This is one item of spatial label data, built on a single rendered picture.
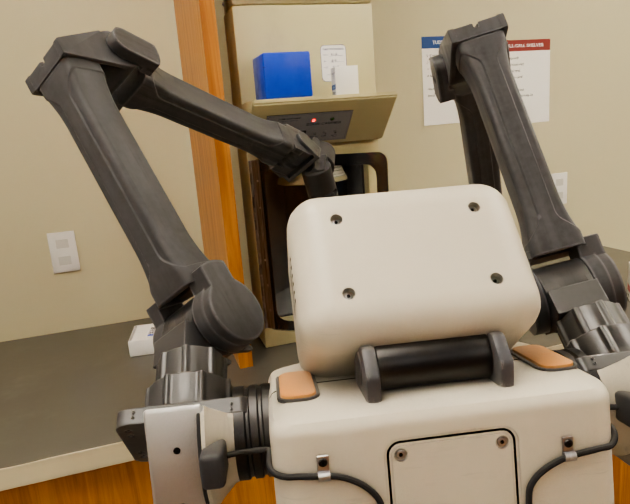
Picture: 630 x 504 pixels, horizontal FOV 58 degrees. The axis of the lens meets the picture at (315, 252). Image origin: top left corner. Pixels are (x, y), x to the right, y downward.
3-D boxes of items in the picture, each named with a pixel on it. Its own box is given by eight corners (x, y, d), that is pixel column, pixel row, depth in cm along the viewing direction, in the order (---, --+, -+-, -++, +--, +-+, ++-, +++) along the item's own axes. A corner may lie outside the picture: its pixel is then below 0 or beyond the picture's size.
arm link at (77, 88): (-1, 63, 68) (39, 3, 64) (91, 79, 80) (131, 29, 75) (173, 390, 61) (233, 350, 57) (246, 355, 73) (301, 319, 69)
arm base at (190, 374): (113, 426, 50) (250, 410, 51) (121, 347, 55) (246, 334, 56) (136, 462, 56) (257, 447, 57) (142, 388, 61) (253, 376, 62)
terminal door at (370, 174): (269, 328, 134) (253, 158, 126) (395, 337, 123) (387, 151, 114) (268, 329, 134) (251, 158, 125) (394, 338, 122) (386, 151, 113)
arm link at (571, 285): (564, 325, 60) (616, 312, 59) (528, 252, 66) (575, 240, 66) (559, 365, 67) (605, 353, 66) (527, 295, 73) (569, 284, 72)
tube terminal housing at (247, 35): (245, 317, 159) (214, 27, 142) (352, 299, 168) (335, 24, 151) (265, 348, 136) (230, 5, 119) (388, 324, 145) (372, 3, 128)
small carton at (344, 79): (332, 97, 126) (330, 69, 125) (354, 95, 127) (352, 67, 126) (336, 95, 122) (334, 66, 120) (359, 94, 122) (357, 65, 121)
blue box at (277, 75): (256, 102, 124) (251, 59, 122) (299, 99, 126) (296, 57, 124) (266, 99, 114) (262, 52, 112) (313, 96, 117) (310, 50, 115)
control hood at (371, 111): (245, 149, 125) (240, 103, 123) (379, 138, 135) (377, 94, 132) (256, 150, 115) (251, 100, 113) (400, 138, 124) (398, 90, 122)
